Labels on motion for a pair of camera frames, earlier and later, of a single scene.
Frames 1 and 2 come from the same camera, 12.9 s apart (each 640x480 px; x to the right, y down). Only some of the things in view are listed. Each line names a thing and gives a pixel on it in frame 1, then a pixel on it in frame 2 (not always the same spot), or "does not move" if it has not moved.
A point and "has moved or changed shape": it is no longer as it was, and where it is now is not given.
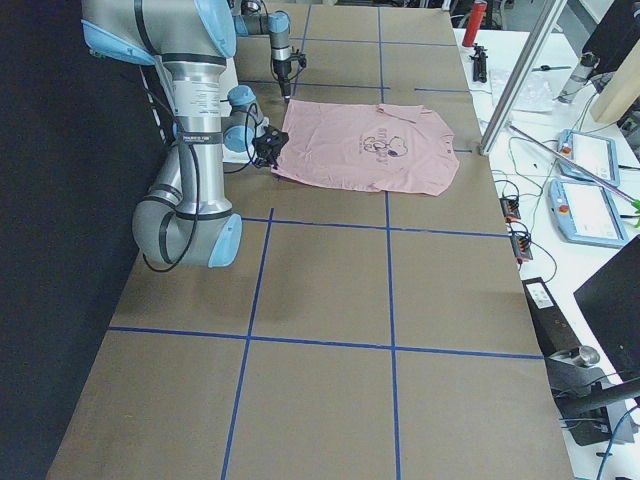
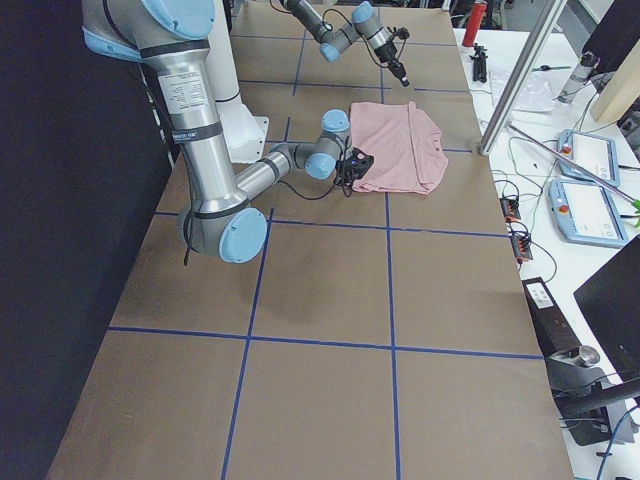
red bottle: (476, 16) does not move
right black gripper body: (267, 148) -> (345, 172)
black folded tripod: (479, 64) does not move
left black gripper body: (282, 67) -> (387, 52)
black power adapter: (554, 330) does not move
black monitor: (611, 302) does not move
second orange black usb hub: (522, 248) does not move
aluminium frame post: (548, 17) does not move
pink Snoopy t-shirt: (381, 147) has moved or changed shape
